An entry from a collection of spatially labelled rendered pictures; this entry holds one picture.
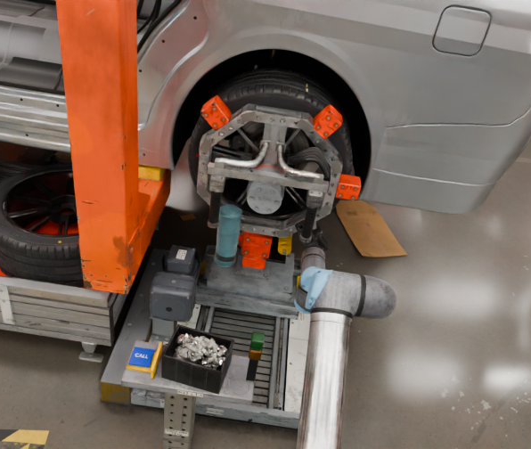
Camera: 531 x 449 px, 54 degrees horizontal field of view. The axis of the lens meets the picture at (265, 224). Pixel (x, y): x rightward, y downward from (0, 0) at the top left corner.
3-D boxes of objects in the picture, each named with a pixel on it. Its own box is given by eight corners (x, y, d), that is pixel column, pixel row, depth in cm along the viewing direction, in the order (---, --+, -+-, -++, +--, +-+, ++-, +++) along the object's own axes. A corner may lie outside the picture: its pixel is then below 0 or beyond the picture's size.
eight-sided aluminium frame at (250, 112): (322, 235, 223) (352, 118, 191) (322, 245, 218) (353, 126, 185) (196, 215, 222) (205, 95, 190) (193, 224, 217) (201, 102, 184)
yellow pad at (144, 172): (167, 165, 231) (167, 155, 228) (160, 182, 220) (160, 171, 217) (137, 160, 231) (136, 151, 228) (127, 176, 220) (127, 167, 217)
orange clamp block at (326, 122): (324, 131, 196) (342, 115, 191) (324, 141, 189) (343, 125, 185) (311, 118, 193) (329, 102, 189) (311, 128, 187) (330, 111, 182)
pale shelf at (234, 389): (257, 363, 184) (257, 358, 182) (251, 405, 170) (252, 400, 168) (135, 346, 183) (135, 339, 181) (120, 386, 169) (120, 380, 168)
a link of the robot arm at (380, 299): (411, 280, 142) (355, 289, 208) (365, 273, 141) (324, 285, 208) (405, 323, 140) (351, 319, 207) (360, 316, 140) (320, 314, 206)
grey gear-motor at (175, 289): (205, 284, 260) (209, 229, 239) (188, 351, 226) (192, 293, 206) (168, 279, 260) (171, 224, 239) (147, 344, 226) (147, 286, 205)
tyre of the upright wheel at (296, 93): (379, 157, 227) (289, 32, 199) (384, 185, 208) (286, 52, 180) (260, 226, 254) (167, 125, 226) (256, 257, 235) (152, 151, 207)
